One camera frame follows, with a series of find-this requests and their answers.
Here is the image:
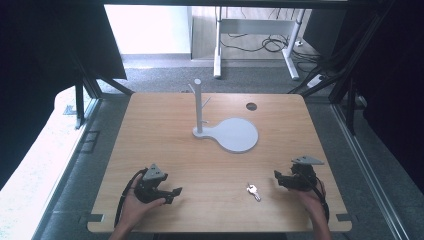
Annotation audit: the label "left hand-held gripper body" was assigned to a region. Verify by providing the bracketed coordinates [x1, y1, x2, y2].
[134, 163, 173, 205]

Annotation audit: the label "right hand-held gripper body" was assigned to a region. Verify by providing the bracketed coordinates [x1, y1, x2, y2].
[283, 155, 325, 193]

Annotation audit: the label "silver key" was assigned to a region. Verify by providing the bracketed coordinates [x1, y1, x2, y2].
[246, 183, 262, 203]

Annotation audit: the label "grey key stand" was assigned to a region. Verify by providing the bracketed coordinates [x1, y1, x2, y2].
[187, 78, 260, 154]

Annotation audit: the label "person's right hand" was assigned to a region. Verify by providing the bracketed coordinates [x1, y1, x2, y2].
[297, 180, 327, 220]

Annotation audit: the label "person's left hand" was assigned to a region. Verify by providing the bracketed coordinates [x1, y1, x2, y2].
[119, 184, 167, 230]

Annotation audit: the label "white power strip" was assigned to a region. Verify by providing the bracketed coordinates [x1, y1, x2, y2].
[306, 74, 326, 89]

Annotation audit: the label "black curtain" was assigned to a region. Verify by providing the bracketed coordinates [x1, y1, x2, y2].
[0, 0, 128, 191]
[303, 0, 424, 186]

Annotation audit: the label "white cabinet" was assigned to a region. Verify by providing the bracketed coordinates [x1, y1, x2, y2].
[104, 4, 193, 56]

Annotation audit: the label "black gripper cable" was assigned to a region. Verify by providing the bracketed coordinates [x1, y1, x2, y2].
[113, 167, 148, 228]
[312, 175, 331, 224]

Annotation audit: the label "silver floor rail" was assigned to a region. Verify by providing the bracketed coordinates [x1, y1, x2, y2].
[331, 102, 412, 240]

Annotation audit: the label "black metal frame strut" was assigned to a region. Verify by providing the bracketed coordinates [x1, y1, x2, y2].
[288, 0, 398, 136]
[73, 56, 135, 130]

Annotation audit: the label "black floor cables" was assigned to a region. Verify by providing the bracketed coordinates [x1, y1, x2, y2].
[219, 31, 323, 64]

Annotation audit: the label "white desk frame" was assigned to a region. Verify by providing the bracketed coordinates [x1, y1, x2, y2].
[213, 5, 307, 81]

